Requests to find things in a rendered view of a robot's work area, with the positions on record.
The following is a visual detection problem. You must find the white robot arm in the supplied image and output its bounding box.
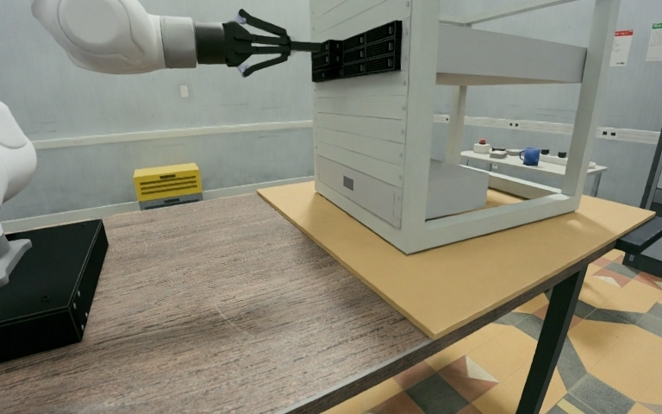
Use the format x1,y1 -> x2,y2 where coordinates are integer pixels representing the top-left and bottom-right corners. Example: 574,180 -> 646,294
0,0 -> 198,287

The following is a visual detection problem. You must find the white server rack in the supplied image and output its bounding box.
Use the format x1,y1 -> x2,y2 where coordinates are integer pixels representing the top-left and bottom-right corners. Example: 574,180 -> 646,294
309,0 -> 621,255

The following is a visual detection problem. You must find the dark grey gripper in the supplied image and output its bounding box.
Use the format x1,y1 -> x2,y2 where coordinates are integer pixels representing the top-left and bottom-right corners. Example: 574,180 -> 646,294
194,9 -> 321,78

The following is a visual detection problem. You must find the tan wooden board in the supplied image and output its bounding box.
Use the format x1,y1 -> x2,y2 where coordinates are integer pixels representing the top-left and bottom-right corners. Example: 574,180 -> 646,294
257,181 -> 656,341

